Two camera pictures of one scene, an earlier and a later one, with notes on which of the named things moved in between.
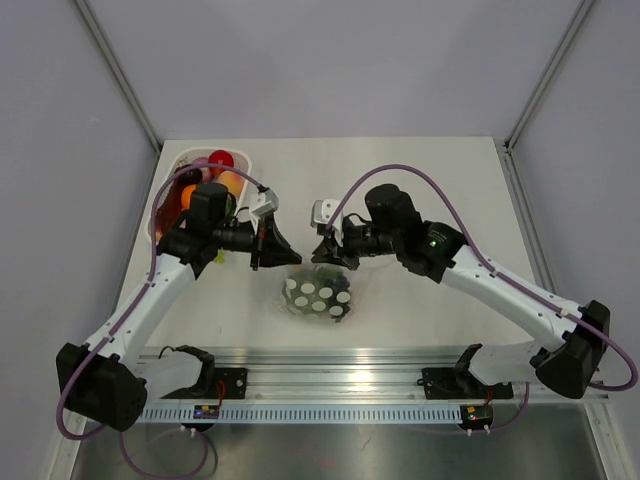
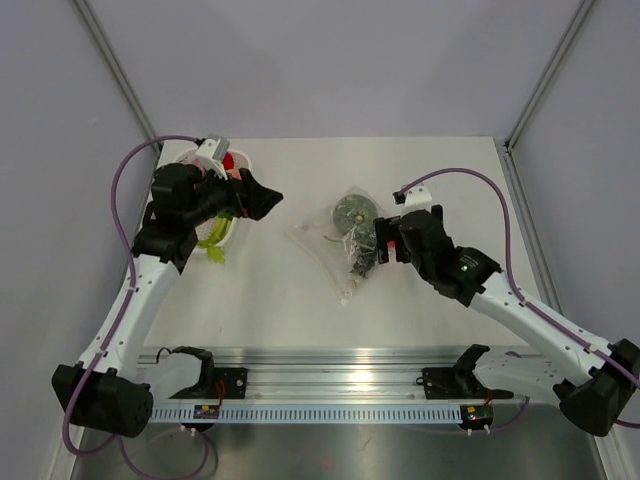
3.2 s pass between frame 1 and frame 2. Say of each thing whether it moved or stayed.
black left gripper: moved
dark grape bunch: moved
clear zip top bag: moved
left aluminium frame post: stayed
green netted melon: moved
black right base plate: stayed
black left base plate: stayed
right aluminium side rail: stayed
